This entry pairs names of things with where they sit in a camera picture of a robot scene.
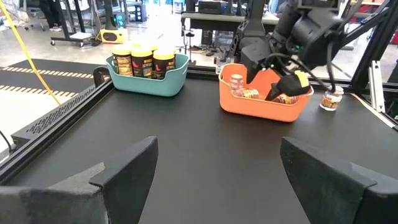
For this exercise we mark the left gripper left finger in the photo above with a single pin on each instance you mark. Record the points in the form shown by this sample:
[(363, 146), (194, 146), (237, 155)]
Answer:
[(71, 208)]

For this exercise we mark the black aluminium table frame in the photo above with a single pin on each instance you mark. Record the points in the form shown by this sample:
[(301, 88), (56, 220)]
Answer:
[(62, 129)]

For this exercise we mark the silver aluminium extrusion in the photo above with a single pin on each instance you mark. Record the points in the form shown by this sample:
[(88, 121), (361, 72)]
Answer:
[(377, 87)]

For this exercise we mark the black diagonal frame strut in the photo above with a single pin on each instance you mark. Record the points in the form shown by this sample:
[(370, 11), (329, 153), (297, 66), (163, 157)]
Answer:
[(373, 53)]

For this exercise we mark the yellow box device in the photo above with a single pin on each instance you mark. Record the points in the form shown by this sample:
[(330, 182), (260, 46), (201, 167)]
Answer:
[(113, 36)]

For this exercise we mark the person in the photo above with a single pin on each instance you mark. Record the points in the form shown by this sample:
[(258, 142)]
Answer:
[(51, 12)]

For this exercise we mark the black floor mat striped edge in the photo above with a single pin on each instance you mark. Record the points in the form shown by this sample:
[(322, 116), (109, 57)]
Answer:
[(62, 63), (31, 81)]

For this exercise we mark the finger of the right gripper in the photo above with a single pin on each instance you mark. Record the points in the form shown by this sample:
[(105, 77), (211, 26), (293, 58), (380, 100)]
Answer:
[(286, 85), (253, 59)]

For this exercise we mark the grey desk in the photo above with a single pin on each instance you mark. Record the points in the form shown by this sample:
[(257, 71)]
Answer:
[(211, 18)]

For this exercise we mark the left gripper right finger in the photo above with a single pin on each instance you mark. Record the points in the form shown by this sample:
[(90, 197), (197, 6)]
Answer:
[(342, 202)]

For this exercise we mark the black rolling stand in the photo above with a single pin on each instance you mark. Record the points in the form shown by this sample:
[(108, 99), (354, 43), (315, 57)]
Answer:
[(77, 36)]

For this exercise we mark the coral plastic bin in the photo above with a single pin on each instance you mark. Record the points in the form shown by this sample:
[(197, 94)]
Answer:
[(258, 109)]

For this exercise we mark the teal plastic bin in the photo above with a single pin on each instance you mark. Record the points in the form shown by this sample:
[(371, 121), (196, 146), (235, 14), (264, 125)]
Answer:
[(149, 88)]

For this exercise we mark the yellow tape band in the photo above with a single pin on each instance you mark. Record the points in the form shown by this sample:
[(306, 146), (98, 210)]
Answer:
[(302, 79)]

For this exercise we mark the black table mat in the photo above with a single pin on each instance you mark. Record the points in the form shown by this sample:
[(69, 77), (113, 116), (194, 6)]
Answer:
[(202, 140)]

